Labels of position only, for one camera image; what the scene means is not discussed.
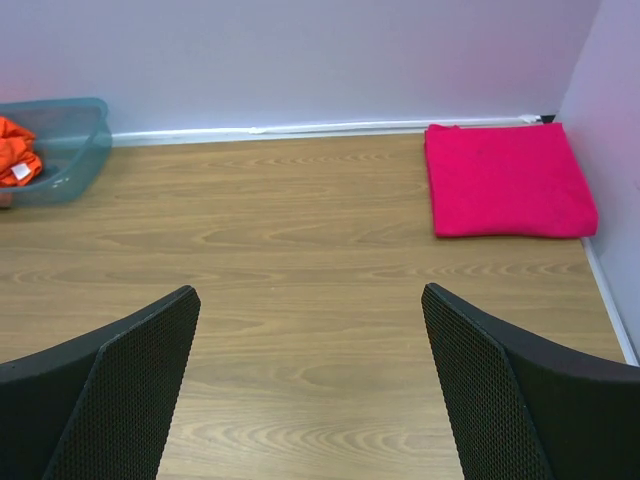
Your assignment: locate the teal plastic basin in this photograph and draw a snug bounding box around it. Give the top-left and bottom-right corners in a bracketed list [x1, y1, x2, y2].
[1, 97, 112, 208]

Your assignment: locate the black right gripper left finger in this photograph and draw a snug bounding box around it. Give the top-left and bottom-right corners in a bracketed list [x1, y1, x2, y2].
[1, 286, 201, 479]

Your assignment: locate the orange t shirt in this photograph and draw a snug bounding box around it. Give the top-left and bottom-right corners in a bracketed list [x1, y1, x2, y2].
[0, 117, 43, 188]

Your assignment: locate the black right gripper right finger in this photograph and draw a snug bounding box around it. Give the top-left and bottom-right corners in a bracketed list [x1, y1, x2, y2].
[421, 283, 639, 479]

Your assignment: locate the folded pink t shirt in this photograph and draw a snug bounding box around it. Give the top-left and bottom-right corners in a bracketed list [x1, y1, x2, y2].
[425, 123, 599, 239]

